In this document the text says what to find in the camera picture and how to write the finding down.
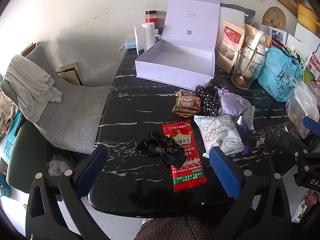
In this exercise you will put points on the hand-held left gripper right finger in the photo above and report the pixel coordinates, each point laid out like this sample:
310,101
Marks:
225,172

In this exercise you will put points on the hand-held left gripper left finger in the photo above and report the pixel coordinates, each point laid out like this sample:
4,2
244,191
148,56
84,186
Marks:
91,170

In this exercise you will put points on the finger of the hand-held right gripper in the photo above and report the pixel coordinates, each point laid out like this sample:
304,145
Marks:
311,124
303,150

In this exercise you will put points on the white bread packet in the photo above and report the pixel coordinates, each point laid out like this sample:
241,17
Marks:
220,135

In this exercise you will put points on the red snack packet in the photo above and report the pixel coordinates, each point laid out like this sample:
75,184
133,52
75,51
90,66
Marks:
186,170

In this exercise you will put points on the black satin scrunchie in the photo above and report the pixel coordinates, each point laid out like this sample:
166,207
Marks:
162,147

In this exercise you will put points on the purple tasselled sachet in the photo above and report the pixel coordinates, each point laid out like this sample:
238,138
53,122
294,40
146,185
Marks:
230,102

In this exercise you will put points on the black polka-dot scrunchie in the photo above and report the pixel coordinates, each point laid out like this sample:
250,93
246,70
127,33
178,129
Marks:
208,102

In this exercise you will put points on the lavender gift box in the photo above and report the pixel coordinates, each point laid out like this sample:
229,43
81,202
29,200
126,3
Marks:
175,55

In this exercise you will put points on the person's right hand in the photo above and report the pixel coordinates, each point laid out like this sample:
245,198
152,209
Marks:
313,198

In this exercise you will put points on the clear plastic bag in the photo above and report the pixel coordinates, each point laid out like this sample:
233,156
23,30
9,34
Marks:
300,105

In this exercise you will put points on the grey leaf-pattern chair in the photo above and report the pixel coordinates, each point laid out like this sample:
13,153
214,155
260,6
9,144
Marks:
75,115

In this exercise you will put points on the red and white paper bag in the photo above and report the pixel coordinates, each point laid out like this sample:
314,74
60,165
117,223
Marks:
314,66

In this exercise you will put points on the blue plastic bag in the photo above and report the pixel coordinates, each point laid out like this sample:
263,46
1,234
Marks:
278,72

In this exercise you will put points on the dark green chair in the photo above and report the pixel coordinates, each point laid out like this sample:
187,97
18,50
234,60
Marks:
27,155

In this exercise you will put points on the green and white packet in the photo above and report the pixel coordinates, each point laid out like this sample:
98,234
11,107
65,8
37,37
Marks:
297,48

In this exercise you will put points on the clear glass cup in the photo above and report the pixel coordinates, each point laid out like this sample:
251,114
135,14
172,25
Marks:
246,72

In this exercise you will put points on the gold spoon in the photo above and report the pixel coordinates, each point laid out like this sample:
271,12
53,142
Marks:
239,80

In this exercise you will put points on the teal box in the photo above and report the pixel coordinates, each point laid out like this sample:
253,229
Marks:
8,140

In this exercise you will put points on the white fridge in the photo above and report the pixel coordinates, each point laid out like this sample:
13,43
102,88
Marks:
303,31

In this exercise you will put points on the black and white photo card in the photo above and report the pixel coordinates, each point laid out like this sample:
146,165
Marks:
277,34

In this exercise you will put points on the grey cloth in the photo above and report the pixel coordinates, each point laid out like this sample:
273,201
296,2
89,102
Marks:
32,90

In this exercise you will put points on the yellow pot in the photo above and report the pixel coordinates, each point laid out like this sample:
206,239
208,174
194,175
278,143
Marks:
306,15

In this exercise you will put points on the plain kraft pouch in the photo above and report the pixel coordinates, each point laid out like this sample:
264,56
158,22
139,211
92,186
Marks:
250,31

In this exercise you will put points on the red label kraft pouch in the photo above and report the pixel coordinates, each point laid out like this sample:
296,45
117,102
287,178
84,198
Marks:
228,42

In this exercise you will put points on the black bag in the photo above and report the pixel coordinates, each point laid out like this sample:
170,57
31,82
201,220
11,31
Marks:
248,11

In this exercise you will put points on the light blue device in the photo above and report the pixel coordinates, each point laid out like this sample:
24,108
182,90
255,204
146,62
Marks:
128,45

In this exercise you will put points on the white foam board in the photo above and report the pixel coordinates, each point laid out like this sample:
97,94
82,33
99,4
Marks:
232,15

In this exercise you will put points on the cardboard piece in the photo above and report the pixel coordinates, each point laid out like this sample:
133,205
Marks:
27,49

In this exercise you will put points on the paper towel roll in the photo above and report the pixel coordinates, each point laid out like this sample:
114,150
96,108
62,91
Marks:
146,36

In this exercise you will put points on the green jar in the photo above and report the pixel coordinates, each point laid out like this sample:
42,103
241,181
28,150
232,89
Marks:
159,35

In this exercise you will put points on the red lid jar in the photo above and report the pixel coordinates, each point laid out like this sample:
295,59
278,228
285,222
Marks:
151,17

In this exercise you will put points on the gold frame on floor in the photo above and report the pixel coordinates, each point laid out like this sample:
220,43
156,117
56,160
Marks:
71,73

